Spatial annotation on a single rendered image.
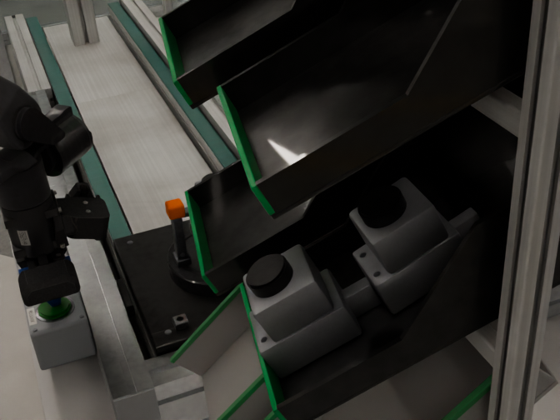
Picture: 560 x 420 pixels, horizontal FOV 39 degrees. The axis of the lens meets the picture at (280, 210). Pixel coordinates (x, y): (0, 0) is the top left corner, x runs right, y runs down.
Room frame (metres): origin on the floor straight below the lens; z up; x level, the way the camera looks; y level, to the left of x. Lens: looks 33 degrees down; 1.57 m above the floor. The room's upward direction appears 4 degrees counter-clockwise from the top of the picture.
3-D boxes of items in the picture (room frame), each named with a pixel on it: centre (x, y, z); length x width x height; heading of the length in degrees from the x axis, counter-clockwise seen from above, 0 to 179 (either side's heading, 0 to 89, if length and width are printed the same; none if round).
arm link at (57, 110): (0.81, 0.27, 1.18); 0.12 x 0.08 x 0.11; 155
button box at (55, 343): (0.84, 0.31, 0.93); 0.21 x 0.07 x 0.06; 19
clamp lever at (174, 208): (0.81, 0.12, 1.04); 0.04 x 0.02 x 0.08; 109
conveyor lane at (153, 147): (1.12, 0.15, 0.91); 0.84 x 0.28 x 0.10; 19
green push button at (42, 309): (0.77, 0.29, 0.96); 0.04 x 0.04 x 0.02
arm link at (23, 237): (0.77, 0.28, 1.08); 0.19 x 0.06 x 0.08; 20
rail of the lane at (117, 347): (1.04, 0.31, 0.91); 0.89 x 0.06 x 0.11; 19
